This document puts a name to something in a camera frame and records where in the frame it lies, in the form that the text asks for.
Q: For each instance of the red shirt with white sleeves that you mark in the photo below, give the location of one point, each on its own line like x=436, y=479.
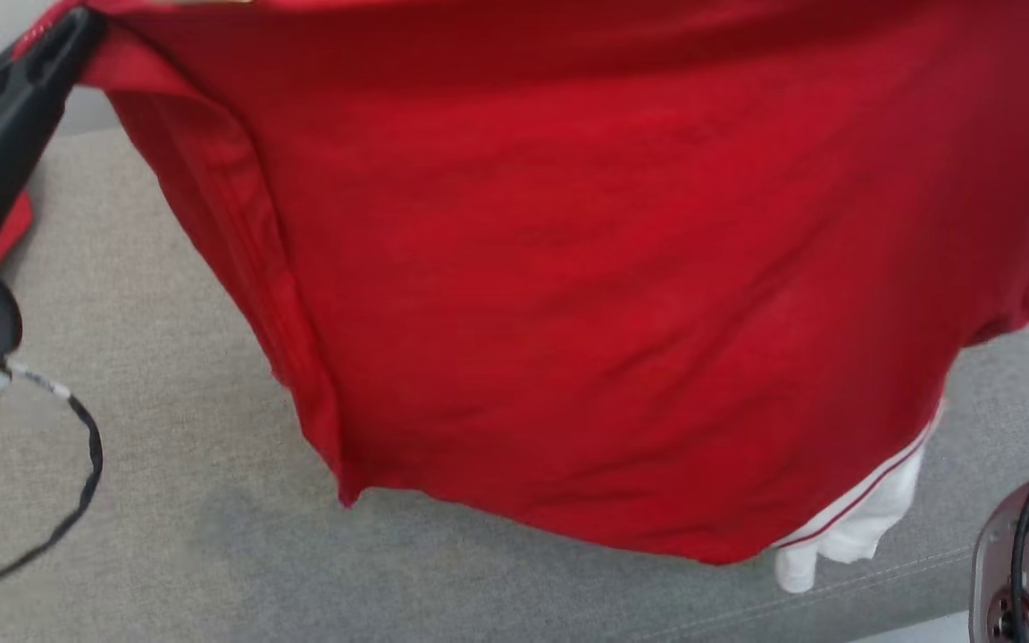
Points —
x=613, y=268

